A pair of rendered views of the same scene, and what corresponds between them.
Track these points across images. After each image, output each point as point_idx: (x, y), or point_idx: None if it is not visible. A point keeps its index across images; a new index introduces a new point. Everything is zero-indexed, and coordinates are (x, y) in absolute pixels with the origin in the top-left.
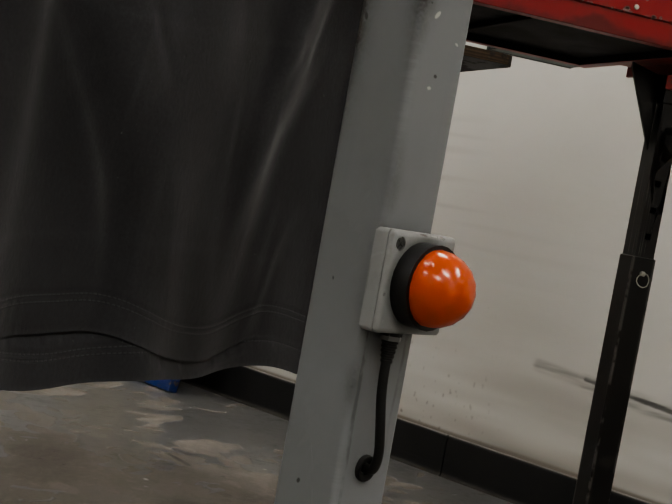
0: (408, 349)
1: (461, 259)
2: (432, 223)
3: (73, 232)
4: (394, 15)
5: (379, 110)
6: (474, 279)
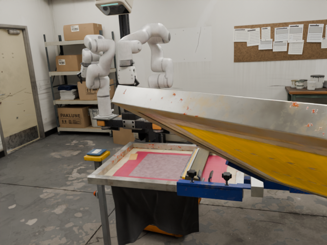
0: (98, 199)
1: (94, 191)
2: (97, 191)
3: None
4: None
5: None
6: (93, 192)
